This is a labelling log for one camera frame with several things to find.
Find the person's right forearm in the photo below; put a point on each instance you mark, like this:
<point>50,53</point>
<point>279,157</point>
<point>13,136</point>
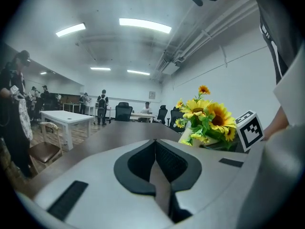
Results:
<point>277,123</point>

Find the framed wall poster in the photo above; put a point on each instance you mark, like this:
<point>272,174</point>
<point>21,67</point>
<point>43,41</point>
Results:
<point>152,95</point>

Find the long ceiling light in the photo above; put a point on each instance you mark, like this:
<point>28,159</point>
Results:
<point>138,72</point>
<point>145,25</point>
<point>70,29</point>
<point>100,68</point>

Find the yellow sunflower bouquet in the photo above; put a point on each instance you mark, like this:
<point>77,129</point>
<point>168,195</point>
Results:
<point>205,118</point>

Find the white table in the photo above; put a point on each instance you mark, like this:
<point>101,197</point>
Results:
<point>64,117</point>

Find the white patterned garment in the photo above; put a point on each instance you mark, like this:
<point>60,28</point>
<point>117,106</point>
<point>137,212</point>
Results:
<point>25,120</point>

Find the black office chair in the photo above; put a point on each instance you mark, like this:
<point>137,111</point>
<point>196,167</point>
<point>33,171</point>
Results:
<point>177,119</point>
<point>162,114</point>
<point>124,112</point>

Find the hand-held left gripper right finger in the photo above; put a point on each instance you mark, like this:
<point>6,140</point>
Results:
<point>214,175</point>

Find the light wooden table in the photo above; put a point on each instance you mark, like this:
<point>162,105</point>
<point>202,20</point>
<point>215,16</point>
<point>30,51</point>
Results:
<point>143,115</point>

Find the person's dark grey shirt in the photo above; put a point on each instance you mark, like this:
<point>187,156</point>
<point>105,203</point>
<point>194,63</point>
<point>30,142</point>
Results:
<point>281,20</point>

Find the white ceiling pipes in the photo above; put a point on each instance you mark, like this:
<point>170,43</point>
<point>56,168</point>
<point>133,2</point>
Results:
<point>214,27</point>

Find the cream chair brown seat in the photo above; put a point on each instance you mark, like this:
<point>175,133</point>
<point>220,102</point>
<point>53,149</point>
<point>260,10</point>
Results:
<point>47,149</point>

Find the white wall conduit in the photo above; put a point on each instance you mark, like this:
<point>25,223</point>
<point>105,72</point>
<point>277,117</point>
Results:
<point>226,61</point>

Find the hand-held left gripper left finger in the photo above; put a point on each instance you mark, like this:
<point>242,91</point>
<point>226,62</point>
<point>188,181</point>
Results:
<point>95,175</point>

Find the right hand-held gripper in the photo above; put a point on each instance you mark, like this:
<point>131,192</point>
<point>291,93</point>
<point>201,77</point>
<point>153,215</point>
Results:
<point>251,132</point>

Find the white ceiling air conditioner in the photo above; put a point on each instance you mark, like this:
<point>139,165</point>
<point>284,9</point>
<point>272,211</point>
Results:
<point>170,68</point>

